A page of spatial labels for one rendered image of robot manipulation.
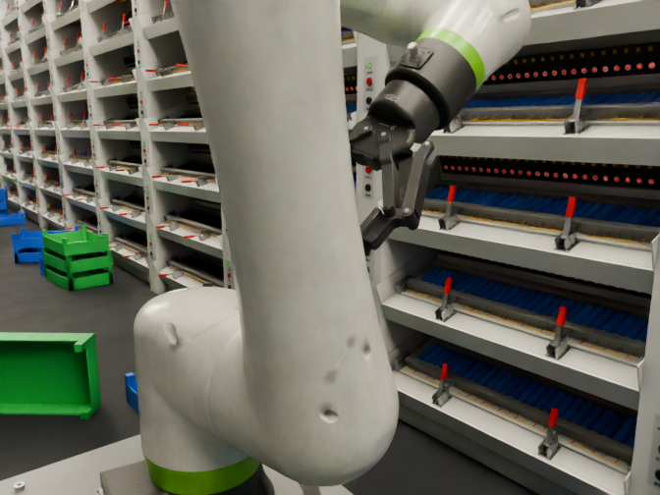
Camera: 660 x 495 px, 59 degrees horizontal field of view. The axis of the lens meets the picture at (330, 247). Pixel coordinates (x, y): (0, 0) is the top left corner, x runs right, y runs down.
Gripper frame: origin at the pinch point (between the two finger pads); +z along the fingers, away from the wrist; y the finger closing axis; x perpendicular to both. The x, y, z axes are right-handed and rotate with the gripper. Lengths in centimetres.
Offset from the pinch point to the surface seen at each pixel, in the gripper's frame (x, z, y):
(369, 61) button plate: 34, -56, -50
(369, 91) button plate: 39, -51, -49
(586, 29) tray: 22, -61, -2
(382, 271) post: 67, -24, -34
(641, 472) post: 66, -14, 31
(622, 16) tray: 19, -62, 4
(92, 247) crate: 112, 15, -196
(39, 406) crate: 64, 54, -91
